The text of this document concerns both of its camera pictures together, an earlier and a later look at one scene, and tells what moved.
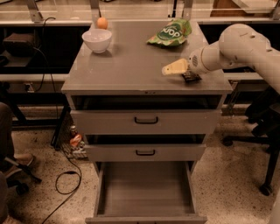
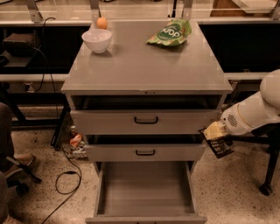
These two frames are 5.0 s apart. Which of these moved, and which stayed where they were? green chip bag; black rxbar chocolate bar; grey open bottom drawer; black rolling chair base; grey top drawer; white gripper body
Moved: white gripper body; black rxbar chocolate bar
Stayed: green chip bag; black rolling chair base; grey open bottom drawer; grey top drawer
